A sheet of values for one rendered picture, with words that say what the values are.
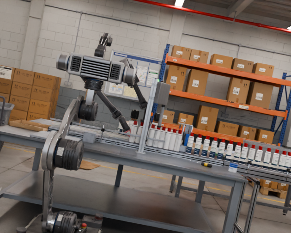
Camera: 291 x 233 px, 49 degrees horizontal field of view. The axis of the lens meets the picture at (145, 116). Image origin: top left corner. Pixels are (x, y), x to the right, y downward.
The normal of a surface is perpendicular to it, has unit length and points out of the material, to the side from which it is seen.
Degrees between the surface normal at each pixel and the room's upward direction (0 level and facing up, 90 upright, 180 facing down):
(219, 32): 90
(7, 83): 89
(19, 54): 90
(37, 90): 89
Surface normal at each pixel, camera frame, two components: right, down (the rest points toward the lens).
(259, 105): 0.00, 0.07
